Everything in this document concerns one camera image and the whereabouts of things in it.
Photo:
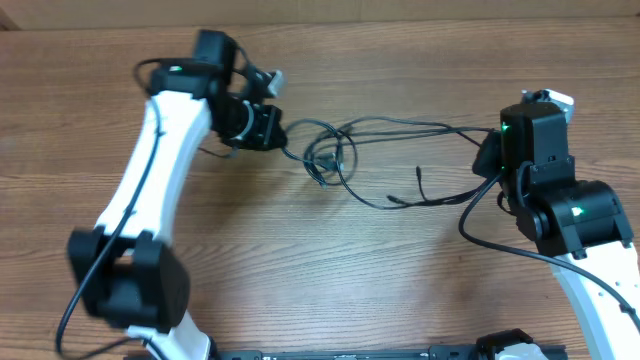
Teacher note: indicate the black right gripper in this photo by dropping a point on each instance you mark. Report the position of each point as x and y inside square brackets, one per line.
[486, 165]

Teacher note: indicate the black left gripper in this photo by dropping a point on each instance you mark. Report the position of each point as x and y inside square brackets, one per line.
[269, 116]

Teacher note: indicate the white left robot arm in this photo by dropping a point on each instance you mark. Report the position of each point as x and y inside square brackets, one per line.
[125, 269]

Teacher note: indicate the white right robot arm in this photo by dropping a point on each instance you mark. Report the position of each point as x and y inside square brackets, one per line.
[578, 226]

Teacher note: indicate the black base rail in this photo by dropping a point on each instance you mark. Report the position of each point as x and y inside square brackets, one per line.
[508, 344]

